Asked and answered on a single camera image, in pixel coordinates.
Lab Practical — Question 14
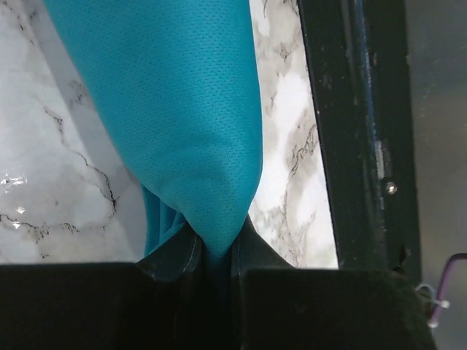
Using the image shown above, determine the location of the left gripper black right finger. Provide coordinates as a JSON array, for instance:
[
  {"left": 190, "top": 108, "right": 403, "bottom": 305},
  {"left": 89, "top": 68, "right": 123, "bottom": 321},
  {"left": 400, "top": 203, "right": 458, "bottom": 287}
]
[{"left": 231, "top": 219, "right": 436, "bottom": 349}]

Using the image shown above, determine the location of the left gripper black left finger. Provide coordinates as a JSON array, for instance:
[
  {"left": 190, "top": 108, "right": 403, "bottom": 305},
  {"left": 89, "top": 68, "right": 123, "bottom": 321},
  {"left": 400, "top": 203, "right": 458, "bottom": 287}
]
[{"left": 1, "top": 228, "right": 203, "bottom": 349}]

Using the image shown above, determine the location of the teal t shirt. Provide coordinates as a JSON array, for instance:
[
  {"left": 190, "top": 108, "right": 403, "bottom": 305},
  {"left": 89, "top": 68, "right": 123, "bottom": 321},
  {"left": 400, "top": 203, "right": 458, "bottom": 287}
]
[{"left": 45, "top": 1, "right": 263, "bottom": 275}]

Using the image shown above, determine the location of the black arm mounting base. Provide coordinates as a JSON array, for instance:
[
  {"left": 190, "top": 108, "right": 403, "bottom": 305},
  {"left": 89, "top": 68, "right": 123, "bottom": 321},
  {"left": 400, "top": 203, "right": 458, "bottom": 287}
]
[{"left": 298, "top": 1, "right": 422, "bottom": 284}]

